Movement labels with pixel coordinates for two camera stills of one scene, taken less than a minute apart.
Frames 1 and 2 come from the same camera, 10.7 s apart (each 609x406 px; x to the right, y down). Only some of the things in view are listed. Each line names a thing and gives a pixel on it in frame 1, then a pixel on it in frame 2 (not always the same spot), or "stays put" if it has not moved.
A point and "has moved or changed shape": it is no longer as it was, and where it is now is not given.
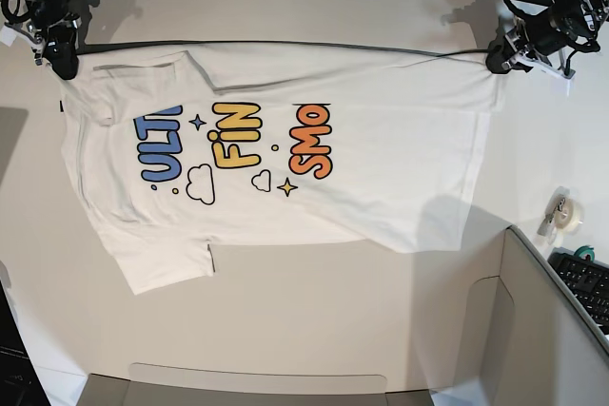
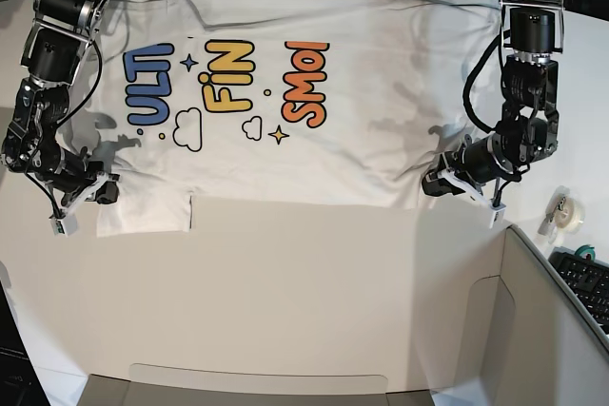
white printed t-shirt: (181, 150) has moved or changed shape
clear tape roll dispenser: (564, 214) stays put
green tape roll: (585, 252) stays put
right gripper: (529, 41) -> (481, 167)
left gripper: (36, 36) -> (75, 180)
